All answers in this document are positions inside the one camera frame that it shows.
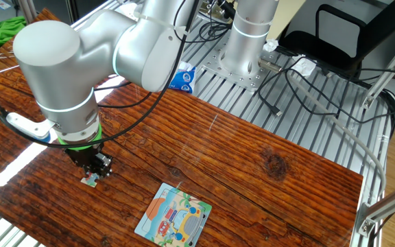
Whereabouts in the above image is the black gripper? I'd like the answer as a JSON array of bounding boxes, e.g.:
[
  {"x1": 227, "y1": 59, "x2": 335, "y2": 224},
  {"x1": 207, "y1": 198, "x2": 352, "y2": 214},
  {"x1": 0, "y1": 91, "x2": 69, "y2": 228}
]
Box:
[{"x1": 64, "y1": 142, "x2": 113, "y2": 178}]

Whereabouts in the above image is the puzzle piece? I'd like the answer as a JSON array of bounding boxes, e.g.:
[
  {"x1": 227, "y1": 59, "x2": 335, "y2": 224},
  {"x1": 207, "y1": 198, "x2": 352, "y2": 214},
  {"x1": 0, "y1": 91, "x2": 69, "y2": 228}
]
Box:
[{"x1": 80, "y1": 172, "x2": 101, "y2": 188}]

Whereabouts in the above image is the car picture puzzle board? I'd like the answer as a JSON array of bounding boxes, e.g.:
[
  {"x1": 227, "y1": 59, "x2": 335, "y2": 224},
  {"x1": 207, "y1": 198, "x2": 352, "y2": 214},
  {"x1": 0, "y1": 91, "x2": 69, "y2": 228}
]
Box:
[{"x1": 134, "y1": 182, "x2": 213, "y2": 247}]

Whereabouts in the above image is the blue tissue pack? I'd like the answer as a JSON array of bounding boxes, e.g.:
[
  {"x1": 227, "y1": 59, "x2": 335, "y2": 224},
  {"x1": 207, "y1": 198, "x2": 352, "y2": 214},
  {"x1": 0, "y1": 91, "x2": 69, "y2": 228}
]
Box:
[{"x1": 168, "y1": 61, "x2": 197, "y2": 94}]

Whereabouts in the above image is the wood grain mat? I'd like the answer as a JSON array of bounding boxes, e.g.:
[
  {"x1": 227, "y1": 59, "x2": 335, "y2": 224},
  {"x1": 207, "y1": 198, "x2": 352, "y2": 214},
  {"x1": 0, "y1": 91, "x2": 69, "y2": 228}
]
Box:
[{"x1": 0, "y1": 8, "x2": 363, "y2": 247}]

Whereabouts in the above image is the crumpled white tissue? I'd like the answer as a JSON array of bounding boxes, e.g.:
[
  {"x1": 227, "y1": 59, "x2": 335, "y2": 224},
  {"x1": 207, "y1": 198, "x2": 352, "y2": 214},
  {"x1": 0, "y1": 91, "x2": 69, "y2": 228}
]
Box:
[
  {"x1": 262, "y1": 38, "x2": 280, "y2": 53},
  {"x1": 291, "y1": 54, "x2": 318, "y2": 77}
]

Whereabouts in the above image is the beige board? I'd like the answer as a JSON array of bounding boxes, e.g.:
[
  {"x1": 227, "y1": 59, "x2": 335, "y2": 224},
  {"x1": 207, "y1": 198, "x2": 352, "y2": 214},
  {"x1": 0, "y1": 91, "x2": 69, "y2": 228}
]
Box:
[{"x1": 267, "y1": 0, "x2": 307, "y2": 41}]

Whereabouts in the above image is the black office chair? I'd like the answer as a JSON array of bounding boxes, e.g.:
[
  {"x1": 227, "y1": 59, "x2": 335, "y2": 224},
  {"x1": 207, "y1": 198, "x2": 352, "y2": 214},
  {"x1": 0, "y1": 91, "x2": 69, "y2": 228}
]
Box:
[{"x1": 278, "y1": 0, "x2": 395, "y2": 75}]

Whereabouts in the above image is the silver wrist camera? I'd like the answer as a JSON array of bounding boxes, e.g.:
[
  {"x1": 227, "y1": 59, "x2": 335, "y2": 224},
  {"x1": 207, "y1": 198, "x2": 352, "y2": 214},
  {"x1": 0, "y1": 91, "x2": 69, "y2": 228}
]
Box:
[{"x1": 5, "y1": 112, "x2": 56, "y2": 143}]

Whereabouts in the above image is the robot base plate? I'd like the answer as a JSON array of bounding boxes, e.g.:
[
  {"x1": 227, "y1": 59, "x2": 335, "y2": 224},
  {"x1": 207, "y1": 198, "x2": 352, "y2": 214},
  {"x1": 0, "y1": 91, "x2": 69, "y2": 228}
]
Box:
[{"x1": 200, "y1": 32, "x2": 278, "y2": 93}]

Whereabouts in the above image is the aluminium frame post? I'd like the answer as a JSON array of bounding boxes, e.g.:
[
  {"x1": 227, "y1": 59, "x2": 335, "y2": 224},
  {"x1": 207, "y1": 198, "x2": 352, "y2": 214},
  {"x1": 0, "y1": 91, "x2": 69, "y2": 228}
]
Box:
[
  {"x1": 14, "y1": 0, "x2": 37, "y2": 23},
  {"x1": 354, "y1": 178, "x2": 395, "y2": 238},
  {"x1": 361, "y1": 20, "x2": 395, "y2": 110}
]

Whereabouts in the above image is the black usb cable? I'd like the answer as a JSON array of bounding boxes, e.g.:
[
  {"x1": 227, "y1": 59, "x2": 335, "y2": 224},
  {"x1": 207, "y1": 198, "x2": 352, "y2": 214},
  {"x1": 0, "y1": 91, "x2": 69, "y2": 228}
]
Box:
[{"x1": 257, "y1": 56, "x2": 395, "y2": 125}]

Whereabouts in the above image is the grey hose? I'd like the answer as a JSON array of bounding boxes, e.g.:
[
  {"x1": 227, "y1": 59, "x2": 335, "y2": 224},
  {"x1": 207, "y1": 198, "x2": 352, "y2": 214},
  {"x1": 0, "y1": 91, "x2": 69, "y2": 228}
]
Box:
[{"x1": 286, "y1": 73, "x2": 387, "y2": 202}]

